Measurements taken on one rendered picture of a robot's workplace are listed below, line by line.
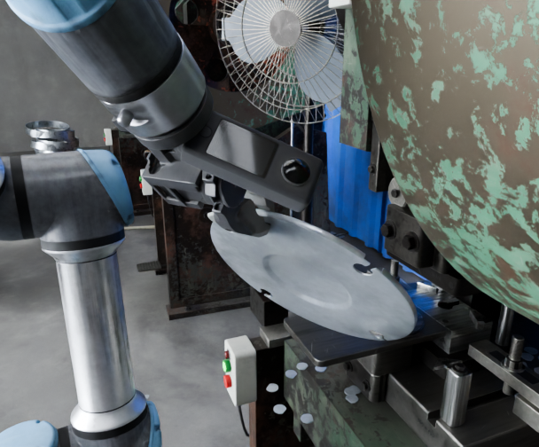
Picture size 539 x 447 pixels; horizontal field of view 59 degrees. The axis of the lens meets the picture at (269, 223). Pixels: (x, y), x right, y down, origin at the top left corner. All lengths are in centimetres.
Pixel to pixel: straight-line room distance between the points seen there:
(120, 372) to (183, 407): 113
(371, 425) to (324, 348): 16
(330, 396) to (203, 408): 103
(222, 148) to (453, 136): 18
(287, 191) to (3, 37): 694
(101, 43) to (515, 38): 23
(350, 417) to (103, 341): 42
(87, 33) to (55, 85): 691
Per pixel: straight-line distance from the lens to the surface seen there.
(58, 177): 69
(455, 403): 78
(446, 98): 31
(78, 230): 69
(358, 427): 86
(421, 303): 95
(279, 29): 149
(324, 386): 93
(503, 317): 93
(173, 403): 193
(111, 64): 33
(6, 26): 726
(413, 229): 80
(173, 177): 44
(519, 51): 27
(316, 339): 81
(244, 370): 106
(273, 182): 39
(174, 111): 36
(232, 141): 40
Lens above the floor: 122
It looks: 19 degrees down
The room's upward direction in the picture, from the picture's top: straight up
